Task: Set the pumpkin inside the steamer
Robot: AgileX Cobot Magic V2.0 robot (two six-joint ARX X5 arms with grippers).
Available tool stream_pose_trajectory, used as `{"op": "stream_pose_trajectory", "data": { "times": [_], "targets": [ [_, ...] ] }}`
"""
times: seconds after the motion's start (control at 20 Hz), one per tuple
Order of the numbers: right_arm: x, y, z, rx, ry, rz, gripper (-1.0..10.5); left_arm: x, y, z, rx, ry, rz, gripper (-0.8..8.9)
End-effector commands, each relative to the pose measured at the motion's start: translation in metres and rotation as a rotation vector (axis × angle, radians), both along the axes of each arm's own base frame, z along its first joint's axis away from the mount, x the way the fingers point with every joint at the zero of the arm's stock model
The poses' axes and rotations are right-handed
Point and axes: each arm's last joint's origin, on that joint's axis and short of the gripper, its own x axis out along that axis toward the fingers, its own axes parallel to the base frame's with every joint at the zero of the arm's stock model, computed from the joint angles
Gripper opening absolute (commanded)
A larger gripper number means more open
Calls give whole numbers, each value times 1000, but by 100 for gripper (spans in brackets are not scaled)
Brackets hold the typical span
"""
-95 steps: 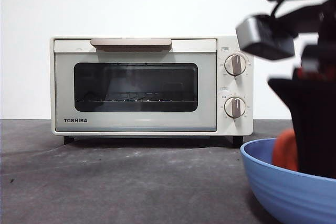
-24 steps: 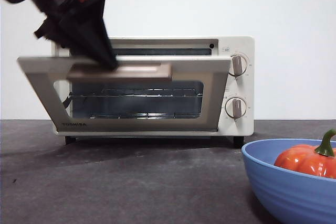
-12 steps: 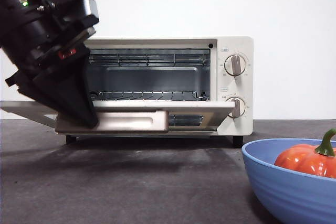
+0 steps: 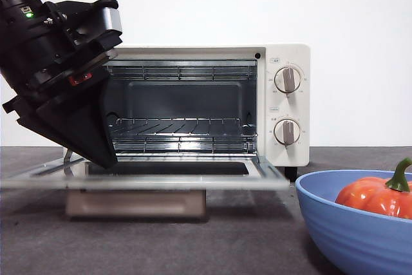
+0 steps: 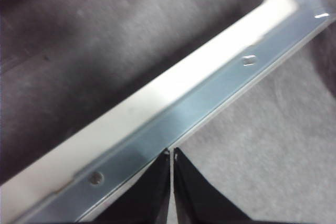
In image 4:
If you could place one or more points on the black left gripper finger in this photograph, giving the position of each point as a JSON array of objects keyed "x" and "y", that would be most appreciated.
[{"x": 74, "y": 127}]

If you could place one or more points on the orange pumpkin with green stem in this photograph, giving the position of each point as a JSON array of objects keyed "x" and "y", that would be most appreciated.
[{"x": 363, "y": 196}]

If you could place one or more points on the blue ribbed bowl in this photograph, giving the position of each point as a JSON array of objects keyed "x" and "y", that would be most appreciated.
[{"x": 354, "y": 246}]

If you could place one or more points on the beige timer knob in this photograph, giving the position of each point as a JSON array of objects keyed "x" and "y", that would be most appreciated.
[{"x": 287, "y": 131}]

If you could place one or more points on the beige temperature knob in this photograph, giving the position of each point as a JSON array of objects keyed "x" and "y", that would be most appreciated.
[{"x": 289, "y": 79}]

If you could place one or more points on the cream Toshiba toaster oven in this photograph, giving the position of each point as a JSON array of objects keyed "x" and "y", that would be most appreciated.
[{"x": 302, "y": 110}]

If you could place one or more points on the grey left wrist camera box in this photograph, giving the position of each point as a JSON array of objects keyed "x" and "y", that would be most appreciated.
[{"x": 112, "y": 20}]

